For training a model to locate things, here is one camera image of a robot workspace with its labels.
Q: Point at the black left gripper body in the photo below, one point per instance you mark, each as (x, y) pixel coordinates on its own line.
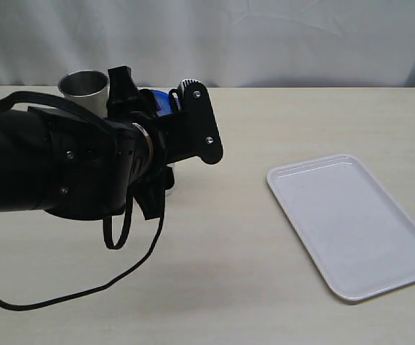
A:
(136, 109)

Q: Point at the blue plastic snap lid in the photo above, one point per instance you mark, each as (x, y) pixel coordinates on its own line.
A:
(167, 102)

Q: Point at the stainless steel cup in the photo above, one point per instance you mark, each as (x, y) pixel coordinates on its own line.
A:
(87, 88)

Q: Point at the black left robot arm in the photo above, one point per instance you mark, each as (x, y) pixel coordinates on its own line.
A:
(59, 157)

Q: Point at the clear tall plastic container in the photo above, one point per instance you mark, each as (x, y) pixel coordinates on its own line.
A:
(169, 179)

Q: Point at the white fabric backdrop curtain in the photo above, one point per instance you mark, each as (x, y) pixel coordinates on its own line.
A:
(223, 43)

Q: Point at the white rectangular plastic tray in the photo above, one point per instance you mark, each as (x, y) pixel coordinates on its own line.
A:
(360, 239)

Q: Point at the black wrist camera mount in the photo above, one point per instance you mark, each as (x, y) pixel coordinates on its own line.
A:
(192, 130)

